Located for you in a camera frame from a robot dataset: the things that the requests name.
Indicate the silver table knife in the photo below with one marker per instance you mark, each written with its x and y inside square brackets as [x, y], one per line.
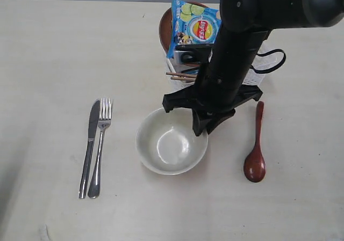
[92, 128]

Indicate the white ceramic bowl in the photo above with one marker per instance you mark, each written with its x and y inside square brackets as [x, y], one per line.
[166, 143]

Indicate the red-brown wooden spoon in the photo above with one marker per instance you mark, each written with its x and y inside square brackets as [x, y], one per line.
[254, 167]

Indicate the brown wooden plate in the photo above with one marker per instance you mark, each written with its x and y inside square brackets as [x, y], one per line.
[165, 28]

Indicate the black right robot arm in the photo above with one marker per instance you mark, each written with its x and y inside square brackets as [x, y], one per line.
[245, 25]

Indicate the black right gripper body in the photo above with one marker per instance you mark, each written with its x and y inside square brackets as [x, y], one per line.
[214, 103]

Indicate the lower wooden chopstick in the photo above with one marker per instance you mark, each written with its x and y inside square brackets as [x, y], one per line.
[184, 79]

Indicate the blue chips bag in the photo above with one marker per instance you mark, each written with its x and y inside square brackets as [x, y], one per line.
[192, 24]

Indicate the silver metal fork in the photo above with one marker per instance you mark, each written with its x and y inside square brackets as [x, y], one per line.
[104, 122]

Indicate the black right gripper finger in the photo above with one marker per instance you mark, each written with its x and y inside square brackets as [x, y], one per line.
[201, 122]
[216, 120]

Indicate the wooden chopstick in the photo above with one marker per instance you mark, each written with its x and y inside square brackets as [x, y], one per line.
[184, 79]
[181, 75]

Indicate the white perforated plastic basket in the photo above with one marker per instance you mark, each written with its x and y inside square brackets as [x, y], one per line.
[264, 63]

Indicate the upper wooden chopstick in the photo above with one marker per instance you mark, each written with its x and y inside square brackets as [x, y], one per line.
[181, 75]

